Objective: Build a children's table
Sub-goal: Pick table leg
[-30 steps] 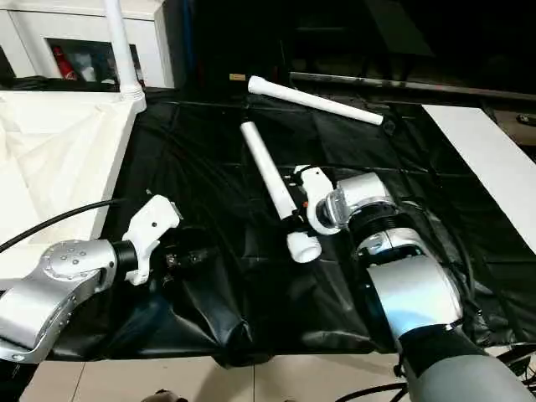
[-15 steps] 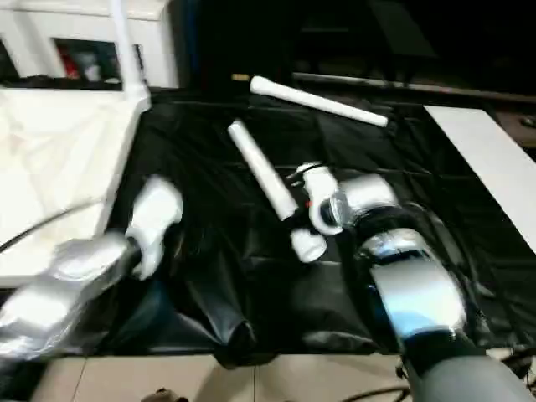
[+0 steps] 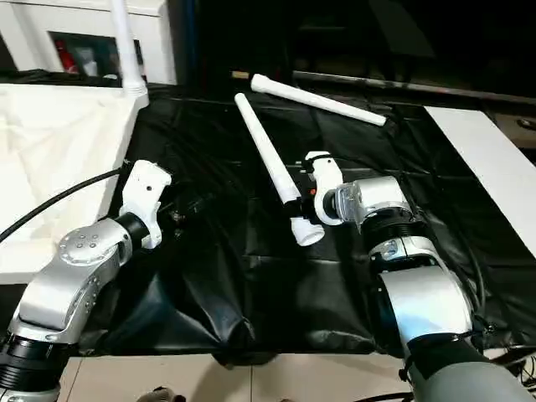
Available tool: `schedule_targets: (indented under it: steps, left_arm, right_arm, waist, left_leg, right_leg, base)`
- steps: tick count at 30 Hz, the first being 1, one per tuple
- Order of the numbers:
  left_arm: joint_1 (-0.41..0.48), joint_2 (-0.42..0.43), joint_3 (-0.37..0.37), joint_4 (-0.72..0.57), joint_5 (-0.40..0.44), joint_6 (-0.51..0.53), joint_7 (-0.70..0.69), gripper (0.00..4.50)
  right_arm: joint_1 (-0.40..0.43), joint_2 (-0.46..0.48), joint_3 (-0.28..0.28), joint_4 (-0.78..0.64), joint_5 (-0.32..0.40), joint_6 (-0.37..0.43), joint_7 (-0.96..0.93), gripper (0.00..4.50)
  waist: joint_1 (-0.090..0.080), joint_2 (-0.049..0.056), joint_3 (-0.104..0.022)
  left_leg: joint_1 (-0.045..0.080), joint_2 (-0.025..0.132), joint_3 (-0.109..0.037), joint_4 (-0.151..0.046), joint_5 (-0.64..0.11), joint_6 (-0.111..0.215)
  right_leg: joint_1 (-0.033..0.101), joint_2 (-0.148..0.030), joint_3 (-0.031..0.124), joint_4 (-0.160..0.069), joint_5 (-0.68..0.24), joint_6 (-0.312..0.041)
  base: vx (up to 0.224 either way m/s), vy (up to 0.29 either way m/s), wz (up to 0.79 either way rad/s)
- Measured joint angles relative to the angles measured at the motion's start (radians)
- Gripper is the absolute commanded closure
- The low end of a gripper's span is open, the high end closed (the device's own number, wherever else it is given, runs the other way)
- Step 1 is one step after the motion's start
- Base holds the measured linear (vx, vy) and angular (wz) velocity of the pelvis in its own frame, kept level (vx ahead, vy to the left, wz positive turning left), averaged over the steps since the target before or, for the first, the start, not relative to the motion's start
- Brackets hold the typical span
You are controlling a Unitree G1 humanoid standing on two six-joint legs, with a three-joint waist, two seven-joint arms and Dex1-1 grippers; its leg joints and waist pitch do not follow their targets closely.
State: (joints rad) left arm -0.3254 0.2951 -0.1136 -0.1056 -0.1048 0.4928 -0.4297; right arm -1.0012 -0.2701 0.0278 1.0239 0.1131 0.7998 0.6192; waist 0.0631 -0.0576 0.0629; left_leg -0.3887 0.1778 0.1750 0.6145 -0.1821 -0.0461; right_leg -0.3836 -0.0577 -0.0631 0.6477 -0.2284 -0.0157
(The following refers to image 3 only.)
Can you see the white plastic table leg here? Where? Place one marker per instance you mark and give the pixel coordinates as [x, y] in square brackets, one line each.
[268, 151]
[126, 42]
[318, 99]

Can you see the white plastic table top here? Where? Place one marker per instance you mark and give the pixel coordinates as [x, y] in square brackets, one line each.
[50, 151]

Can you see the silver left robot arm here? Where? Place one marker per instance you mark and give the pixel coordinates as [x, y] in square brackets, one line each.
[75, 268]

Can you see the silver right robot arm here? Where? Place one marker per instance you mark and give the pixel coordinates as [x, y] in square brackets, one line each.
[419, 301]

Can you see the black mat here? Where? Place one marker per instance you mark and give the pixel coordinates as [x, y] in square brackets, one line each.
[251, 293]

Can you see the white glass-door cabinet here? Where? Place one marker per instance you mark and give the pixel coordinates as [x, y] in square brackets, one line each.
[151, 42]

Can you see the white flat panel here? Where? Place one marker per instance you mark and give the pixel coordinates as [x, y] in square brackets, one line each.
[486, 159]

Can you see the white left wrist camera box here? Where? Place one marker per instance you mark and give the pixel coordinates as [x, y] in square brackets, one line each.
[144, 197]

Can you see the black metal rail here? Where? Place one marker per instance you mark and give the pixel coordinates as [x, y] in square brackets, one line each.
[419, 86]

